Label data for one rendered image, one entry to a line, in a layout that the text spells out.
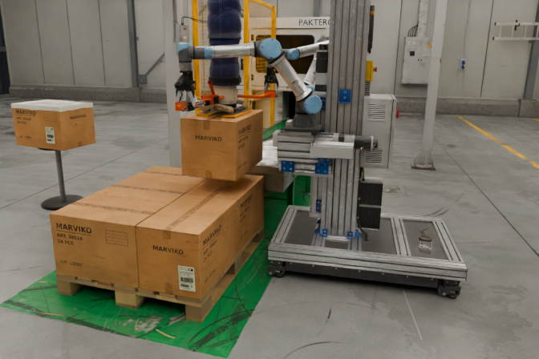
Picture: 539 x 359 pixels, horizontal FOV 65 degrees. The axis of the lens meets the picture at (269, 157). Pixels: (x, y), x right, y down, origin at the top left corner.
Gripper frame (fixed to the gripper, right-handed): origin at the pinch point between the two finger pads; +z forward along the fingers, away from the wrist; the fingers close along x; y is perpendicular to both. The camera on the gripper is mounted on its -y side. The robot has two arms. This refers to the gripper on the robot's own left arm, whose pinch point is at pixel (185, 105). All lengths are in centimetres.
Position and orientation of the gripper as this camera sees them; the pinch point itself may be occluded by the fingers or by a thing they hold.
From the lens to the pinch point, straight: 251.0
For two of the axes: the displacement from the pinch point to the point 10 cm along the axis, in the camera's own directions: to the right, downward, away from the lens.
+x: -9.6, -0.7, 2.8
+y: 2.8, -2.4, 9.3
